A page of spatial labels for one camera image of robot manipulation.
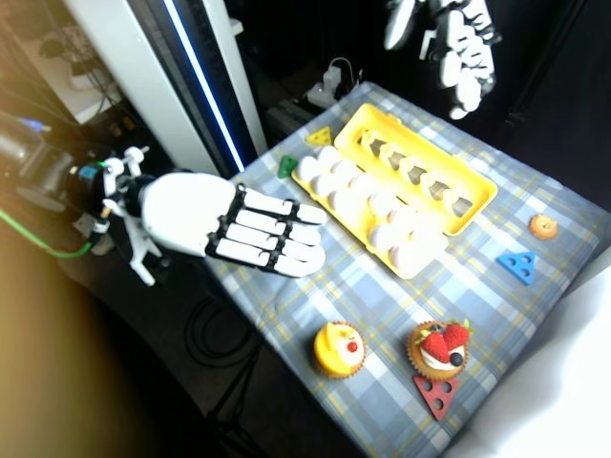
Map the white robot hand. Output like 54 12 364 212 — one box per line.
140 171 329 279
384 0 505 121

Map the yellow egg carton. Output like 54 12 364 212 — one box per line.
289 102 499 281

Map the white power adapter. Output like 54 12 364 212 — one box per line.
305 56 364 111

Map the white column with blue strip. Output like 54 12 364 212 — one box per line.
64 0 268 177

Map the yellow triangle block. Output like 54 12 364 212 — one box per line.
305 125 334 147

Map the orange toy cookie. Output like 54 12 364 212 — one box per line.
528 213 559 240

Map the yellow toy cupcake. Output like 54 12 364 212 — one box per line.
312 321 368 381

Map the blue triangle block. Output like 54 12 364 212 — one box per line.
495 250 538 286

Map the blue plaid cloth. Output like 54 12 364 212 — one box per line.
217 80 600 458

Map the strawberry toy cupcake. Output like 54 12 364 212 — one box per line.
407 318 474 382

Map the red triangle block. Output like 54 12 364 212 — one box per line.
412 375 460 422

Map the green cable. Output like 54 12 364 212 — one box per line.
0 209 95 261

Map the black coiled cable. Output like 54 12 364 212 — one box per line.
183 295 262 368

